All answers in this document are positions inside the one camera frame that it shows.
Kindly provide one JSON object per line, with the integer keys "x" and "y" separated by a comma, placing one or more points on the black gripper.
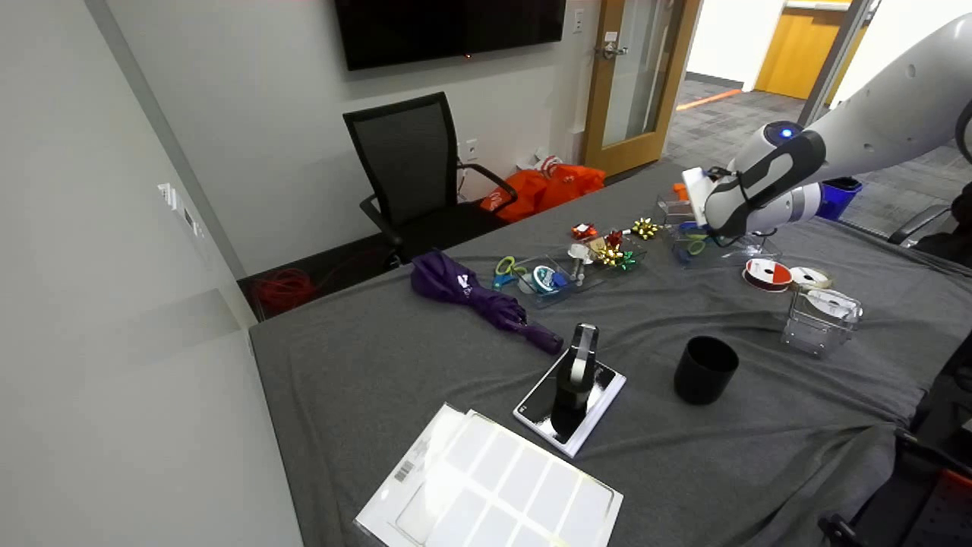
{"x": 726, "y": 216}

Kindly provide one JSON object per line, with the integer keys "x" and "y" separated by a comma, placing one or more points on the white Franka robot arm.
{"x": 890, "y": 111}

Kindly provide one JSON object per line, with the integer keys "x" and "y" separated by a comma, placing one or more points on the red white ribbon spool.
{"x": 766, "y": 270}

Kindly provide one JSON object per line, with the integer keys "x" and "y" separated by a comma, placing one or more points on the green gift bow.
{"x": 631, "y": 260}

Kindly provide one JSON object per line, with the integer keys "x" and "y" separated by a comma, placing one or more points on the blue bin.
{"x": 842, "y": 198}

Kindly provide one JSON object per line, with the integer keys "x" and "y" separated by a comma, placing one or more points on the gold gift bow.
{"x": 608, "y": 253}

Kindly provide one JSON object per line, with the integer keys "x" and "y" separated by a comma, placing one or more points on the red gift bow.
{"x": 586, "y": 232}

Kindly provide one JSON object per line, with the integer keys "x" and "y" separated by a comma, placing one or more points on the small clear square container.
{"x": 816, "y": 332}

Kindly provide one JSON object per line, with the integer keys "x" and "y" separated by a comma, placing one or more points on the black cup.
{"x": 705, "y": 371}

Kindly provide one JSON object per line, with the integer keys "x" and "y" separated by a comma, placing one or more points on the wooden door with glass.
{"x": 597, "y": 122}

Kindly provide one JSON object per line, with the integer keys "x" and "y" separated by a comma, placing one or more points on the yellow wooden door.
{"x": 795, "y": 55}

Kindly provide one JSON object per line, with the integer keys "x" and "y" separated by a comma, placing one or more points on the orange bag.
{"x": 549, "y": 190}

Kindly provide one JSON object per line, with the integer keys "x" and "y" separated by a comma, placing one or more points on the blue tape roll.
{"x": 550, "y": 282}

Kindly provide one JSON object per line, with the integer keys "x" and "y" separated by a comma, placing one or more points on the green blue plastic rings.
{"x": 506, "y": 268}

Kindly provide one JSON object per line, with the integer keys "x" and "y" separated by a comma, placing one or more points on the black tape dispenser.
{"x": 572, "y": 384}

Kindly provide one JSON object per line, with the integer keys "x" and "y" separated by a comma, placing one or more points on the flat black white box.
{"x": 537, "y": 405}

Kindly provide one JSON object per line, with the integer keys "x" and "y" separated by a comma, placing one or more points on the purple cloth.
{"x": 446, "y": 277}

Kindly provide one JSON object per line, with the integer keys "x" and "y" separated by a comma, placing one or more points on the black chair with red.
{"x": 952, "y": 405}

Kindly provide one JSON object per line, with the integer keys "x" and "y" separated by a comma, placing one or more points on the black mesh office chair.
{"x": 406, "y": 153}

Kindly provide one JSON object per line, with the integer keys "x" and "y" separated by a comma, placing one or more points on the white label sheet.
{"x": 487, "y": 487}

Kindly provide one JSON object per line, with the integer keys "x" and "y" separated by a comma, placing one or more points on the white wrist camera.
{"x": 698, "y": 196}

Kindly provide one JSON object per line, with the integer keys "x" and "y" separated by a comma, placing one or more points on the white wall outlet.
{"x": 473, "y": 147}

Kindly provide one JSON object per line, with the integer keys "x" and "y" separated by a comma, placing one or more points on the black wall television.
{"x": 446, "y": 31}

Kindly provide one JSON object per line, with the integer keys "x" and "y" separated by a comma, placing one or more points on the white wall switch plate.
{"x": 169, "y": 196}

